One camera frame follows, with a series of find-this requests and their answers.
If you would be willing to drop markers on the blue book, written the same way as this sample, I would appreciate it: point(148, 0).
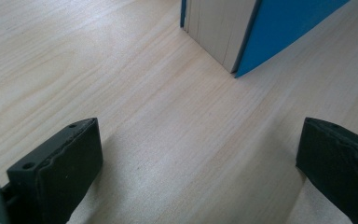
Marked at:
point(261, 31)

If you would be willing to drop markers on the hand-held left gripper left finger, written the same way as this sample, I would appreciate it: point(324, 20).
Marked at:
point(59, 174)

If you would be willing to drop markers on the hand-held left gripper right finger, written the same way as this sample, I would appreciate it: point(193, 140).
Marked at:
point(341, 168)

